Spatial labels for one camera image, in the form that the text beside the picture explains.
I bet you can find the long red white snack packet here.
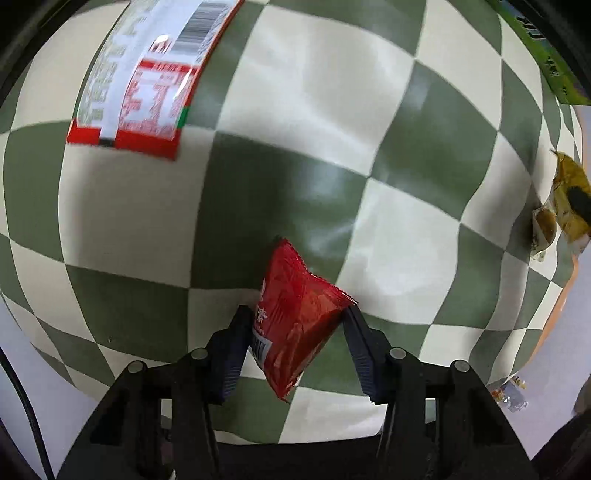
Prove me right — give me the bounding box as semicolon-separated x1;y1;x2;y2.
67;0;245;161

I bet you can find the clear plastic wrapper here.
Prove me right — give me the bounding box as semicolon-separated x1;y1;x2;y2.
491;375;530;412

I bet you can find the cardboard box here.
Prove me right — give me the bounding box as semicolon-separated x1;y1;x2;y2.
488;0;591;106

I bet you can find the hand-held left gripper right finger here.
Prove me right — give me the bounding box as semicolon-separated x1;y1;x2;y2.
339;305;539;480

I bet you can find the clear packet with brown egg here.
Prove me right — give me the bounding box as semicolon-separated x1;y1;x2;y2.
531;207;558;262

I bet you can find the black cable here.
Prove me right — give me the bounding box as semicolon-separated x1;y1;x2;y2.
0;346;57;480

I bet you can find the green white checkered mat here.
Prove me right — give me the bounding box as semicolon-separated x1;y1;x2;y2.
0;0;591;446

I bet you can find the yellow panda snack packet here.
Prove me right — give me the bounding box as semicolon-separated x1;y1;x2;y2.
549;150;591;256

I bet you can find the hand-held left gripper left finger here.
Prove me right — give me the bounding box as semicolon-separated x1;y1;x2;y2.
55;305;254;480

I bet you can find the small red snack packet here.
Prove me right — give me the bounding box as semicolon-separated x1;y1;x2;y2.
247;236;359;403

